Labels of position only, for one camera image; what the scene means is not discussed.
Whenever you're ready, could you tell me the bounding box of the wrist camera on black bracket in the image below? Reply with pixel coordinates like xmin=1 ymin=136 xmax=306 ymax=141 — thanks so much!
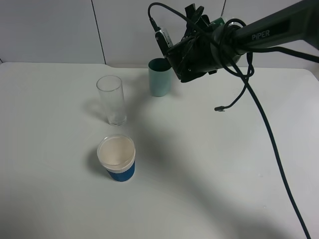
xmin=155 ymin=27 xmax=173 ymax=58

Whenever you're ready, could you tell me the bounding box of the tall clear glass tumbler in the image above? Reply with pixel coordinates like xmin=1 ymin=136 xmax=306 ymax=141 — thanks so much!
xmin=96 ymin=75 xmax=127 ymax=125

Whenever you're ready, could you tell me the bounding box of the black cable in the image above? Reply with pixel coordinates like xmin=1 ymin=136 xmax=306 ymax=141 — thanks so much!
xmin=148 ymin=2 xmax=319 ymax=239

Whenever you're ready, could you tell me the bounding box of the clear plastic bottle green label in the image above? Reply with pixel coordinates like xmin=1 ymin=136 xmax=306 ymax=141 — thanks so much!
xmin=209 ymin=17 xmax=227 ymax=28

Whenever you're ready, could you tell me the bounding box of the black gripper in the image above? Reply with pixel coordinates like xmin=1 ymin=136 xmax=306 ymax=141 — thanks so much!
xmin=165 ymin=4 xmax=241 ymax=83

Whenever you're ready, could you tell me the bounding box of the white cup blue sleeve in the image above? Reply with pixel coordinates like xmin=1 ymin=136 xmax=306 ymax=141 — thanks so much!
xmin=97 ymin=135 xmax=136 ymax=182

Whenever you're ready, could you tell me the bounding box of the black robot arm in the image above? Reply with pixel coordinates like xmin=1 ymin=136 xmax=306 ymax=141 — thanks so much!
xmin=165 ymin=0 xmax=319 ymax=83

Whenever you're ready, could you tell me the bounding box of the teal green plastic cup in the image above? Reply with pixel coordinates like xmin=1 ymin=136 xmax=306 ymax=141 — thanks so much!
xmin=148 ymin=58 xmax=172 ymax=97

